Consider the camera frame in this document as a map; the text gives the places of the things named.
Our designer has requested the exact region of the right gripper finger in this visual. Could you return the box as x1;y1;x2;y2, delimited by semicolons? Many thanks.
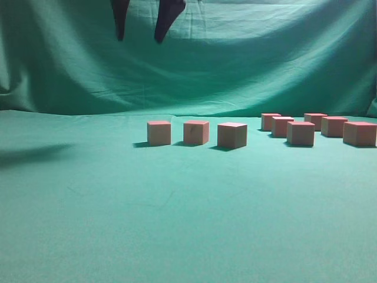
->
154;0;186;44
110;0;130;41

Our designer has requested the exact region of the pink wooden cube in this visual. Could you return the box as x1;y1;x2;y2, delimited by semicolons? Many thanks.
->
183;120;210;145
147;121;171;146

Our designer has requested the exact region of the left-column cube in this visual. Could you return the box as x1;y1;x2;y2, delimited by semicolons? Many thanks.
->
261;113;282;131
287;121;315;147
272;116;294;138

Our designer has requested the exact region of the right-column cube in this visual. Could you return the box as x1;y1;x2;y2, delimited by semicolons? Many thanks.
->
321;116;348;138
343;121;376;147
304;113;328;131

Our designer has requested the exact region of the green cloth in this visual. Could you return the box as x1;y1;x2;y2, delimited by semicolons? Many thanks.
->
1;1;376;282

